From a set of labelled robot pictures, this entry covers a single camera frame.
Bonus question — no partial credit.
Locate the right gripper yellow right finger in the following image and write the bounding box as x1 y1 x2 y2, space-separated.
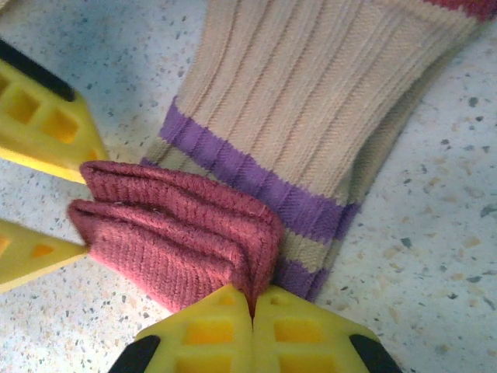
252 286 405 373

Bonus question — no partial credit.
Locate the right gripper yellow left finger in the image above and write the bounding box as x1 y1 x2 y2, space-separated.
107 284 254 373

